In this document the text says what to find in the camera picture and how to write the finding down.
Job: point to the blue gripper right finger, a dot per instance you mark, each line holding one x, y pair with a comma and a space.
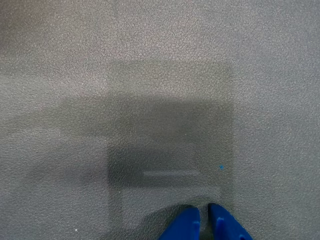
225, 226

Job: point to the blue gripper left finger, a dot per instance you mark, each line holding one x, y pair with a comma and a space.
185, 226

